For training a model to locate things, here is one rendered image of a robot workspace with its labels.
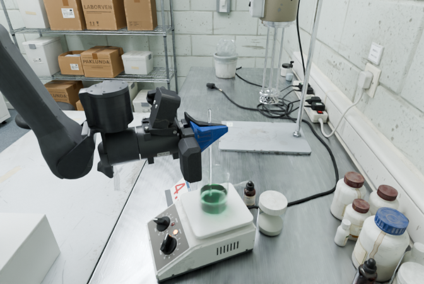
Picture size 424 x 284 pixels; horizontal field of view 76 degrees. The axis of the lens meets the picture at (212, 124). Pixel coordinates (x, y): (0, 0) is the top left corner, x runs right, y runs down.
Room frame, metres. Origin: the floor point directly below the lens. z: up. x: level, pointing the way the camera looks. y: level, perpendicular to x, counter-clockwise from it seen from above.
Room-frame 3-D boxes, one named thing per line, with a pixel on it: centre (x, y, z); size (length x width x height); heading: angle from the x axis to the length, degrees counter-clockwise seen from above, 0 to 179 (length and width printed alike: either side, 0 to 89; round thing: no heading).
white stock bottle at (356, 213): (0.41, -0.31, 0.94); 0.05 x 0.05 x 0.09
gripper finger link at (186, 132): (0.41, 0.05, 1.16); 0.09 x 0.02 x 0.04; 18
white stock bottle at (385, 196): (0.44, -0.37, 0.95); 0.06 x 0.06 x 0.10
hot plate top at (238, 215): (0.40, -0.01, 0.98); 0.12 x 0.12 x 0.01; 20
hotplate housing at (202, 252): (0.39, 0.02, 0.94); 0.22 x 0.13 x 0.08; 110
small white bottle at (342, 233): (0.39, -0.27, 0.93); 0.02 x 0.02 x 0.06
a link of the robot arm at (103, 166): (0.36, 0.15, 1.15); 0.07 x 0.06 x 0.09; 108
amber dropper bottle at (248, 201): (0.50, -0.09, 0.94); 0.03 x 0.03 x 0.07
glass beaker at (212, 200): (0.40, 0.00, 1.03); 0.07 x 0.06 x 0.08; 133
